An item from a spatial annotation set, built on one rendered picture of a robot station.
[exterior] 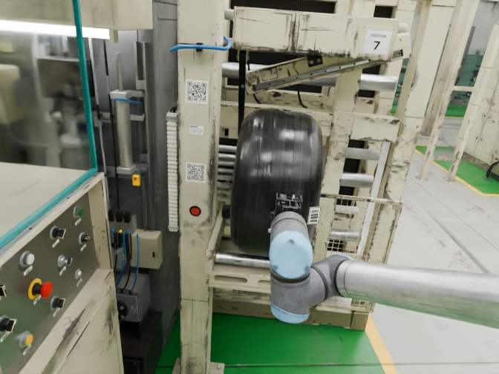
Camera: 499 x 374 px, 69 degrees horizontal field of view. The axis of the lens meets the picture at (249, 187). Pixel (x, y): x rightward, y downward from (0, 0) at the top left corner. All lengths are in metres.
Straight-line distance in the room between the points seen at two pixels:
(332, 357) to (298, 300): 1.54
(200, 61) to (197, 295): 0.96
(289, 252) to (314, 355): 1.62
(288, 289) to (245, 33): 0.99
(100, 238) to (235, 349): 1.24
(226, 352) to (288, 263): 1.55
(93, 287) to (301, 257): 0.78
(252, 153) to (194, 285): 0.70
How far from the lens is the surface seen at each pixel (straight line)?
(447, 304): 0.73
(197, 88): 1.24
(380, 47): 1.51
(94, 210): 1.29
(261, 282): 1.45
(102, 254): 1.37
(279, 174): 1.13
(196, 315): 1.71
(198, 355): 1.89
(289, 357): 2.30
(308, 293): 0.85
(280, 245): 0.76
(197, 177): 1.33
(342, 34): 1.48
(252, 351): 2.30
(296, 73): 1.61
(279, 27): 1.46
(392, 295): 0.79
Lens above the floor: 1.73
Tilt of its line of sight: 24 degrees down
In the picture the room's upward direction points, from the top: 5 degrees clockwise
